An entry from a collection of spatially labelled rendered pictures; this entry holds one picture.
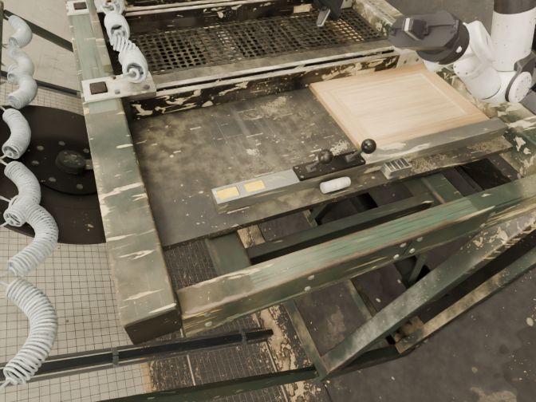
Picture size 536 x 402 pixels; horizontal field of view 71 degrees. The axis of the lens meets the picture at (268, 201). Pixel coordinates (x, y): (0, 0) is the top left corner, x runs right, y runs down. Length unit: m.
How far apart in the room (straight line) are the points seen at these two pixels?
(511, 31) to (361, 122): 0.43
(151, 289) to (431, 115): 1.03
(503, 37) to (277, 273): 0.78
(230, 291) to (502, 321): 1.78
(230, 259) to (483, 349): 1.75
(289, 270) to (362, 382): 2.10
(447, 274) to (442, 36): 0.98
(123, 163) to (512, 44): 0.97
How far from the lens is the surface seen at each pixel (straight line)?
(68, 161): 1.72
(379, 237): 0.91
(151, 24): 1.69
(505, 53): 1.15
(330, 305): 2.93
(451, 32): 0.79
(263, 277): 0.80
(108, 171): 0.95
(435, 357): 2.53
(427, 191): 1.20
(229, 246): 0.93
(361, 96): 1.36
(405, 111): 1.35
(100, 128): 1.07
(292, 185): 0.97
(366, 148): 0.95
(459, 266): 1.54
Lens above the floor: 2.21
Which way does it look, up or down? 40 degrees down
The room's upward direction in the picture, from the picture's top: 82 degrees counter-clockwise
